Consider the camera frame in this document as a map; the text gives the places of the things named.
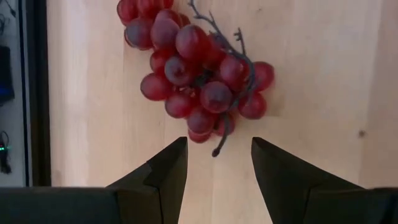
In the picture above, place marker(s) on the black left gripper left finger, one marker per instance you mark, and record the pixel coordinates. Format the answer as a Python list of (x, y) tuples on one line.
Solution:
[(93, 205)]

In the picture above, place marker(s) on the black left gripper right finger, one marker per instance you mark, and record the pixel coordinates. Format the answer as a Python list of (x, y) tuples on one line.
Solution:
[(326, 205)]

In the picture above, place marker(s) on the black box blue light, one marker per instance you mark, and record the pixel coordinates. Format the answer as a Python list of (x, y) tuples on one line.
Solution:
[(5, 74)]

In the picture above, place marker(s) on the red grape bunch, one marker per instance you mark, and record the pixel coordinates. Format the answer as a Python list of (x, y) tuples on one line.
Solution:
[(191, 43)]

